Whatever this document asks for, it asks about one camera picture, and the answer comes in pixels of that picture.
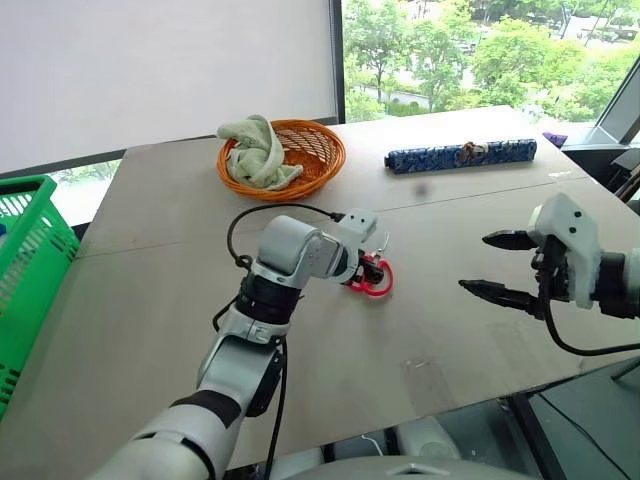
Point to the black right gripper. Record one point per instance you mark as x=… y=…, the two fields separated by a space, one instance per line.
x=552 y=272

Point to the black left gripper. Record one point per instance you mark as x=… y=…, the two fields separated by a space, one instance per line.
x=356 y=267

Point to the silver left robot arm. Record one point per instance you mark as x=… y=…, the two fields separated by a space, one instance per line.
x=290 y=245

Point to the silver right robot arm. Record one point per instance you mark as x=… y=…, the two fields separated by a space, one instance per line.
x=631 y=295

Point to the orange wicker basket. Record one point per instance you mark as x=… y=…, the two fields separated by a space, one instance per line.
x=320 y=150

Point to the green plastic basket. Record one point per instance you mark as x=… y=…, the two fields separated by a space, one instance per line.
x=25 y=260

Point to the blue patterned rolled bundle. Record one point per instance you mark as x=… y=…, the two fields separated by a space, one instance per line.
x=430 y=156

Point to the purple object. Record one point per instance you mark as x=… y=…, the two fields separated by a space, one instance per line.
x=555 y=137

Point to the black equipment beside table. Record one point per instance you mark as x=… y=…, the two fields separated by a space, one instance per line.
x=627 y=170

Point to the light green towel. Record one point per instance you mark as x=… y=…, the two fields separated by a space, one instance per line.
x=255 y=155

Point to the grey rounded robot torso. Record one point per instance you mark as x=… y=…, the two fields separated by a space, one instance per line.
x=415 y=450

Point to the dark window mullion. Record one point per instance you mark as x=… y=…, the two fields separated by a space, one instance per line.
x=338 y=60

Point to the white roller blind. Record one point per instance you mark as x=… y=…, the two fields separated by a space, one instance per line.
x=165 y=70

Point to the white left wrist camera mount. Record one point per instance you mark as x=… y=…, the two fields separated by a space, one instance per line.
x=357 y=222

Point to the dark slanted window frame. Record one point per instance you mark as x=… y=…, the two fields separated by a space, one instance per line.
x=617 y=105

